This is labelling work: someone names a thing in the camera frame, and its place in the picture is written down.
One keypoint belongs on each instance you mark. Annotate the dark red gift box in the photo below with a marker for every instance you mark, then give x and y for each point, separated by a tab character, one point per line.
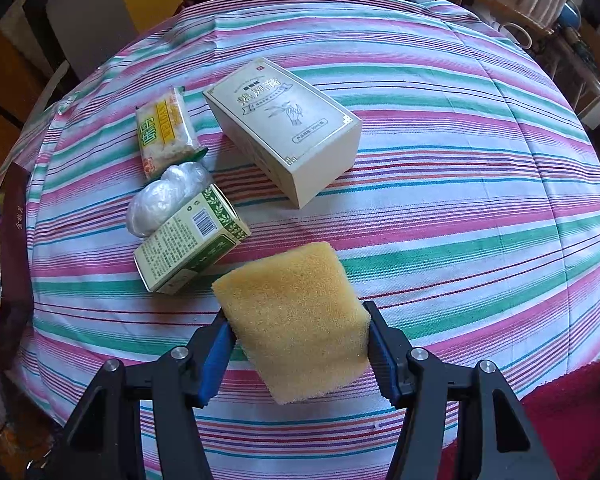
15	260

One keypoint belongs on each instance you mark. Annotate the white plastic bag ball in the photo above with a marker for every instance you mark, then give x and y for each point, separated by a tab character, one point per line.
155	200

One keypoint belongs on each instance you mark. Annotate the red fuzzy cloth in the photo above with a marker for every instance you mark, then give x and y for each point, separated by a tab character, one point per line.
570	425

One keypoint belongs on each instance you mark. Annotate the yellow sponge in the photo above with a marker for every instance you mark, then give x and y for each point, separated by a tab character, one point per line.
290	310

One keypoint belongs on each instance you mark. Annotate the cream cardboard box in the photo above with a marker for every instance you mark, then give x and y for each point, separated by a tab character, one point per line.
280	125

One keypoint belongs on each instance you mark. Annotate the cracker packet with green label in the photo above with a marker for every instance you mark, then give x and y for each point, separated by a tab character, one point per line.
165	130

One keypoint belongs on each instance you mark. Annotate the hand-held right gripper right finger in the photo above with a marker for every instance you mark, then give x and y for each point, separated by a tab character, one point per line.
387	370

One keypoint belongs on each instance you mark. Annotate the green and cream box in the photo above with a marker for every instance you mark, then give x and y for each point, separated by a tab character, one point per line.
185	245

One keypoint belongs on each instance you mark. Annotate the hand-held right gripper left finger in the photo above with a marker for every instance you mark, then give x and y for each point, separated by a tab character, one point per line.
215	360

